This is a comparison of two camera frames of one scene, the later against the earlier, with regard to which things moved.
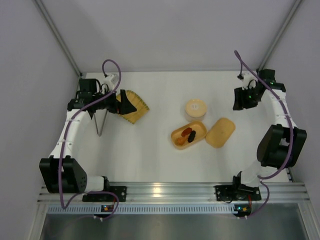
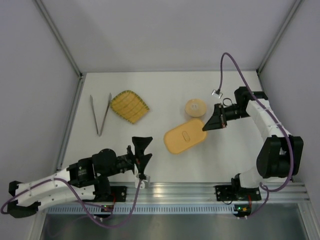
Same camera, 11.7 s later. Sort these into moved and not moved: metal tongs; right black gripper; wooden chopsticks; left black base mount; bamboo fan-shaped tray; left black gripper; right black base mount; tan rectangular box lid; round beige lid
Moved: left black gripper; tan rectangular box lid; right black gripper
Not moved: metal tongs; left black base mount; wooden chopsticks; round beige lid; bamboo fan-shaped tray; right black base mount
